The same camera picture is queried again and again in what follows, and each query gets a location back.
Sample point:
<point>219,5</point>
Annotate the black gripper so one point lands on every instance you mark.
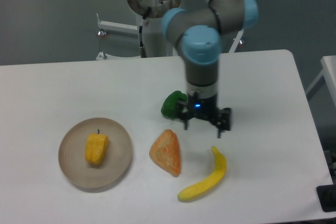
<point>204,108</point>

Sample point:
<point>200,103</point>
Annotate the yellow bell pepper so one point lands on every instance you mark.
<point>96,147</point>

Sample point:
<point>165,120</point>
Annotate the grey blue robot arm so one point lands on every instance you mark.
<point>196,36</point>

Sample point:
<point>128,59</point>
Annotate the green bell pepper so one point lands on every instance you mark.
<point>168,108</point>

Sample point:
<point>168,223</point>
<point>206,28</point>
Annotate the beige round plate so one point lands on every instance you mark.
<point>95,177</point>

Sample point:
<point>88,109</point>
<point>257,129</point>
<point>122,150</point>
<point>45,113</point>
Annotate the yellow banana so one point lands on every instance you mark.
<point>204,186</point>

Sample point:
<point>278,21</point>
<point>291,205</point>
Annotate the orange triangular pastry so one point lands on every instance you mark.
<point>165,153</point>

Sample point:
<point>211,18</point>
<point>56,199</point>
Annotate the white side table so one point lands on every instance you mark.
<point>325,76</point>

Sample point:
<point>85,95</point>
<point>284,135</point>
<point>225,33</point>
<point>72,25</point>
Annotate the black device at edge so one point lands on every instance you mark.
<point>326,195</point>

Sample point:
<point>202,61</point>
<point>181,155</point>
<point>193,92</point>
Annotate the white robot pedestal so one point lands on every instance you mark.
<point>155,40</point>

